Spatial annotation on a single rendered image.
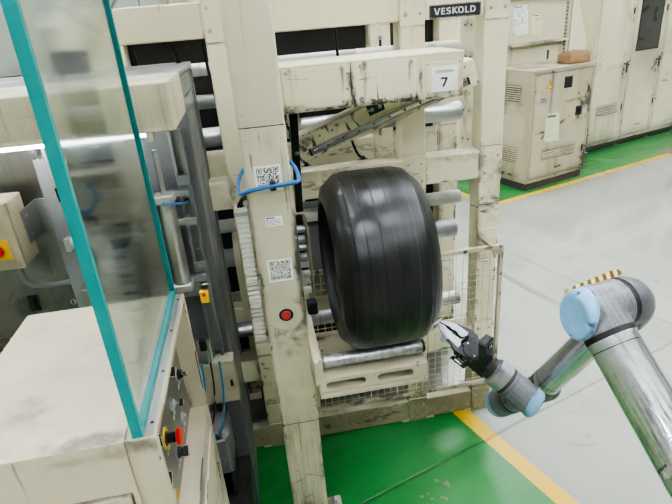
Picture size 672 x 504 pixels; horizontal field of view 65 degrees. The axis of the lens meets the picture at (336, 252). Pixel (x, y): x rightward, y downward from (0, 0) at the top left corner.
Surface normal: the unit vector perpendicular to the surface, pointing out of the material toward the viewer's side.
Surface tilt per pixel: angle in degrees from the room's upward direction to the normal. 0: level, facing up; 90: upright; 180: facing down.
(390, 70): 90
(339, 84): 90
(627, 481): 0
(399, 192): 28
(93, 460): 90
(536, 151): 90
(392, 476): 0
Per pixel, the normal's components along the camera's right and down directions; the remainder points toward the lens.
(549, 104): 0.47, 0.33
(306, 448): 0.17, 0.39
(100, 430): -0.07, -0.91
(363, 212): 0.05, -0.46
